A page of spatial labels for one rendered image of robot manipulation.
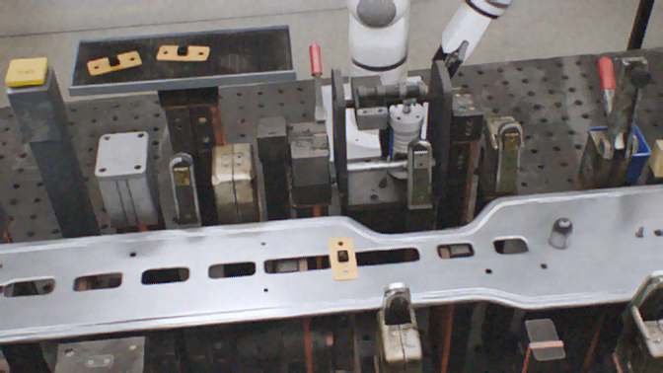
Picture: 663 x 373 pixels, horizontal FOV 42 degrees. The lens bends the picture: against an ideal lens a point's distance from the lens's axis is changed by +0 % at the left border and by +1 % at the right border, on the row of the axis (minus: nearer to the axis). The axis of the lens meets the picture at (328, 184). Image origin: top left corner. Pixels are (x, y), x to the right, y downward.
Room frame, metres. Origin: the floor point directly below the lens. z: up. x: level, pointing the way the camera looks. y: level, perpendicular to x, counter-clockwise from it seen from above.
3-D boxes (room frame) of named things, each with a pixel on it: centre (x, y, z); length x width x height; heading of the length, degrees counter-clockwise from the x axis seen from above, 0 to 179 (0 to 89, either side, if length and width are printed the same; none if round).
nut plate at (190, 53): (1.19, 0.24, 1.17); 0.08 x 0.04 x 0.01; 84
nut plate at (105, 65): (1.16, 0.35, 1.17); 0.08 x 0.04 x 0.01; 110
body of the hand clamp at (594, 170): (1.06, -0.47, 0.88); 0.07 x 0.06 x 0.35; 4
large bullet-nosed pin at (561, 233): (0.88, -0.36, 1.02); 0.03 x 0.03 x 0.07
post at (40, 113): (1.16, 0.49, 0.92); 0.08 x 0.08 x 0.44; 4
